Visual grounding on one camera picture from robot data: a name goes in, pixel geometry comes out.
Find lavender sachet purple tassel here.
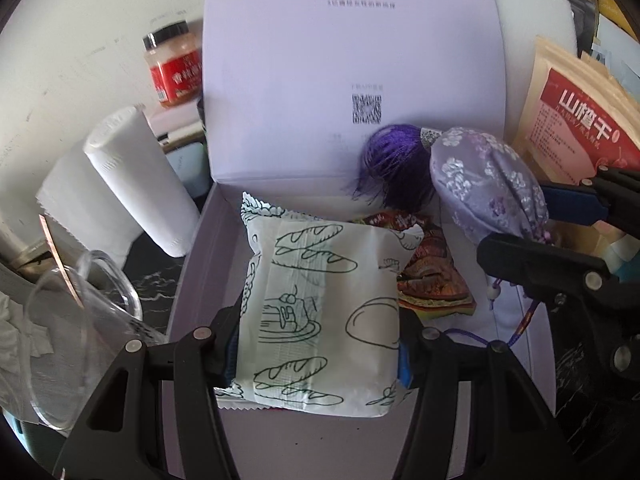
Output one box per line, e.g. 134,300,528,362
356,124,552,352

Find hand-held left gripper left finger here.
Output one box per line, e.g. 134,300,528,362
52,305,241,480

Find kraft pouch red label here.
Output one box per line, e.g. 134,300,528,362
510,35,640,186

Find clear glass pitcher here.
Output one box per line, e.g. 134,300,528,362
25,250,171,431

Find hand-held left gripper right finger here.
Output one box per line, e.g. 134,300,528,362
397,307,576,480

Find light blue container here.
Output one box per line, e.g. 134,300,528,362
165,142,211,201

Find red label jar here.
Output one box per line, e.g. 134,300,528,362
142,20,203,108

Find white paper towel roll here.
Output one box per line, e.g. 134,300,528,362
37,105,201,261

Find white foam board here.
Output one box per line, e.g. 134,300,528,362
482,0,576,133

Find lavender gift box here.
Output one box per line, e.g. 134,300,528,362
167,0,558,480

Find white bread packet green drawings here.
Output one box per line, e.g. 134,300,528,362
212,191,425,418

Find black foil pouch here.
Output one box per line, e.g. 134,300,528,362
570,0,600,57

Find thin copper stick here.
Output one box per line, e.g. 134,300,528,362
39,214,87,309

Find brown snack packet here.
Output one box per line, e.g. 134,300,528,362
350,212,476,318

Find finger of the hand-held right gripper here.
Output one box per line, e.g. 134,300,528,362
541,166,640,238
476,232,640,388

